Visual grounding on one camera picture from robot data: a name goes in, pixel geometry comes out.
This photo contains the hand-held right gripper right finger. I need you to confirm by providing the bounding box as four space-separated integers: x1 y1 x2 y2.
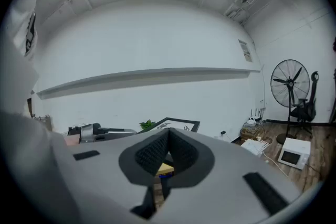
154 127 303 224

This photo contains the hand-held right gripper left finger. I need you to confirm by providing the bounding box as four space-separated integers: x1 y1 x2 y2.
51 127 171 224

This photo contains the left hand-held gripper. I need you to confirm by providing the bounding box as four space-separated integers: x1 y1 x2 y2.
67 122 138 144

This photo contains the black framed picture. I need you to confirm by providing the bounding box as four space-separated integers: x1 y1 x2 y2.
153 117 201 133

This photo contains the person's left forearm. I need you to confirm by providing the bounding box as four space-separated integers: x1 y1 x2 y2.
64 135 81 147

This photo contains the light wooden table top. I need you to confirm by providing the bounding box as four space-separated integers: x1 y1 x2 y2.
156 162 176 176

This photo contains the green leafy plant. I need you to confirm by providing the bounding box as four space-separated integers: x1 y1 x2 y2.
139 119 156 131

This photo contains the white flat box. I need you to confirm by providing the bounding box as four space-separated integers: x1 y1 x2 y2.
240 138 264 157

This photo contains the white pegboard panel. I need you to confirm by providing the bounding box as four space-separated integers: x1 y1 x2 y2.
256 138 271 152

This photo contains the white router with antennas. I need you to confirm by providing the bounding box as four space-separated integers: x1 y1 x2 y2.
246 109 265 125

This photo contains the white microwave oven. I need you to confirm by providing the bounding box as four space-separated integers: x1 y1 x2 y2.
277 137 312 170

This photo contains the black office chair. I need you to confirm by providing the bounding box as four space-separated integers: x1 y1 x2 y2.
290 70 320 138

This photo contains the person's white t-shirt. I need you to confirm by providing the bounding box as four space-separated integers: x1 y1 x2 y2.
0 0 79 224

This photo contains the black standing fan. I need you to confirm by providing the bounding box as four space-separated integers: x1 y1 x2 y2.
270 59 311 144

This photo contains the white floor cable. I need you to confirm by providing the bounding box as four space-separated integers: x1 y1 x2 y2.
261 151 291 180

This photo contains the brown basket with cables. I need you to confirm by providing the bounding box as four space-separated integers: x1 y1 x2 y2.
240 126 261 140

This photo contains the long white wall shelf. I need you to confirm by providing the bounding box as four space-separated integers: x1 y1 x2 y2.
36 67 261 100

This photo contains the paper notice on wall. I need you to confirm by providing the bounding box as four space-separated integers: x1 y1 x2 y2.
238 39 254 63

